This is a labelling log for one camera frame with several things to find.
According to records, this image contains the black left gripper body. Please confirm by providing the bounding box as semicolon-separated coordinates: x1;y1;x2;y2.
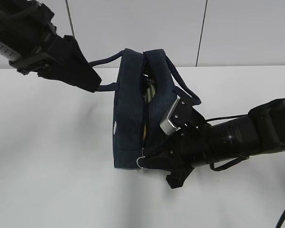
9;34;74;78

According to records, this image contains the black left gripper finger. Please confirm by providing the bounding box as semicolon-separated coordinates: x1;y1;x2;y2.
39;35;102;93

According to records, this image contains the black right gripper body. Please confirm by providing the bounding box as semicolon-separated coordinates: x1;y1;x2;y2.
154;124;214;176

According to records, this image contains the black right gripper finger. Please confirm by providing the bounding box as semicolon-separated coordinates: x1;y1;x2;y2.
139;152;174;171
166;166;195;189

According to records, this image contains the green lidded food container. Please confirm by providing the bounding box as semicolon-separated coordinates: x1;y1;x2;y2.
144;81;156;104

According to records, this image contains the dark blue lunch bag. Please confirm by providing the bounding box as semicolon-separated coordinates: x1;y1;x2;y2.
90;48;201;169

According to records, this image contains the yellow pear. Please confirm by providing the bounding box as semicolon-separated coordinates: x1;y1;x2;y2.
143;125;147;141

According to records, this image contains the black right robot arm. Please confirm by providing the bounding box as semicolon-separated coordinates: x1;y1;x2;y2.
136;93;285;189

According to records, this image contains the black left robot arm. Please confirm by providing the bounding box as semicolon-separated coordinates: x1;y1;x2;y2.
0;0;102;93

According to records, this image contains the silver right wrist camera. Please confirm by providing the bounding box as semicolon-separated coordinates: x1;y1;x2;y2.
160;96;207;135

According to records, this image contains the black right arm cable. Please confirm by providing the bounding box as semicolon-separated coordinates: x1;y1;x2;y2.
204;114;285;228

